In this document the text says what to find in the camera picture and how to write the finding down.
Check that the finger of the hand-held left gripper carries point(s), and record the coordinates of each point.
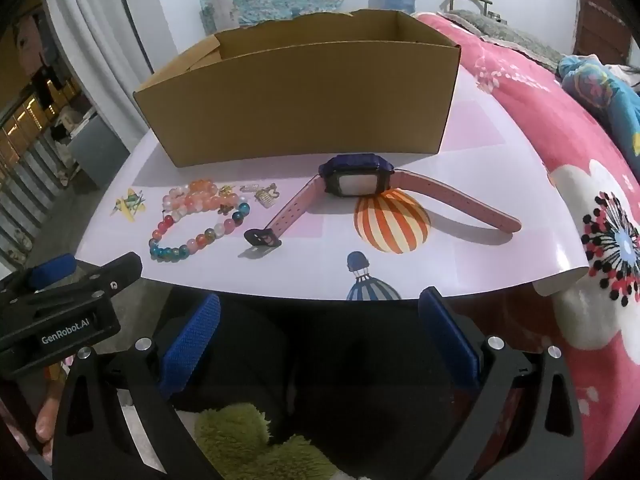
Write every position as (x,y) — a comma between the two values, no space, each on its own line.
(107,275)
(52,269)

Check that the grey cabinet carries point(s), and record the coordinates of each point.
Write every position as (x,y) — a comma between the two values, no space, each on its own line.
(95,150)

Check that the small gold charm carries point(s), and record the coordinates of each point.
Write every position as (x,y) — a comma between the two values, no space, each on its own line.
(226,191)
(226,208)

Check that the silver abacus charm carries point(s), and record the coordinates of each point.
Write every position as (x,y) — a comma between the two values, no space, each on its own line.
(265,197)

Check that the brown door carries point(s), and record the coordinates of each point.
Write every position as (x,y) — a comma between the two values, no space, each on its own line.
(602,15)

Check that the white curtain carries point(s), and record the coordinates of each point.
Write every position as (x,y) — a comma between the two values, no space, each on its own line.
(100,35)

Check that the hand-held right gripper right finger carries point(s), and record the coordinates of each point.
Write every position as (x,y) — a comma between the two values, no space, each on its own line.
(450,340)

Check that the small clear charm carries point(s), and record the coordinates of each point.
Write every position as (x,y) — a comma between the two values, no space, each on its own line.
(248,188)

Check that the grey patterned pillow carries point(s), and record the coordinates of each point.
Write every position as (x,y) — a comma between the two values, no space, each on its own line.
(505,35)

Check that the pink floral blanket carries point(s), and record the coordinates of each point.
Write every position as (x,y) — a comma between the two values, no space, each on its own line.
(550,125)

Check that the brown cardboard box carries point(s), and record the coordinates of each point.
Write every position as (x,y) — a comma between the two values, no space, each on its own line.
(300,110)

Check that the green plush rug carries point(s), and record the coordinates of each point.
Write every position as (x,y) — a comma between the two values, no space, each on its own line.
(235,435)

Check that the blue printed quilt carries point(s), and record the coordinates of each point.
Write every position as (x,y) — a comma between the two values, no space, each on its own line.
(600,90)

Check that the person's left hand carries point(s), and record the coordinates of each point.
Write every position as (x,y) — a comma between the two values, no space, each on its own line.
(46,422)

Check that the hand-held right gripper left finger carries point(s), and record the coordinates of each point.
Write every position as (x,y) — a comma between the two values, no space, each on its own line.
(190,345)

